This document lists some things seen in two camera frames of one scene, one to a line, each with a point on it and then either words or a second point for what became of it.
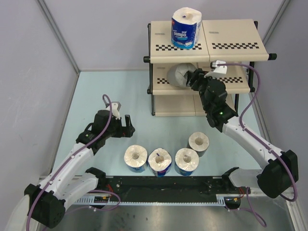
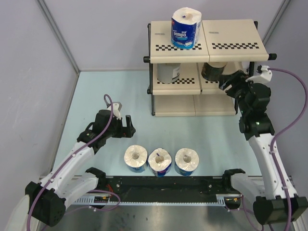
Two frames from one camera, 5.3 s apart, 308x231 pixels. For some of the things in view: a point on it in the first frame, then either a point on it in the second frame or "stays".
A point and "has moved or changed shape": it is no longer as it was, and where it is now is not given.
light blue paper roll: (186, 160) stays
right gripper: (193, 76) to (225, 80)
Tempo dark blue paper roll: (186, 27) stays
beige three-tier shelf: (237, 41) stays
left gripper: (124, 131) stays
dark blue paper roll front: (160, 161) stays
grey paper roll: (176, 73) to (168, 73)
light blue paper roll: (135, 157) stays
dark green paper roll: (198, 141) has moved or changed shape
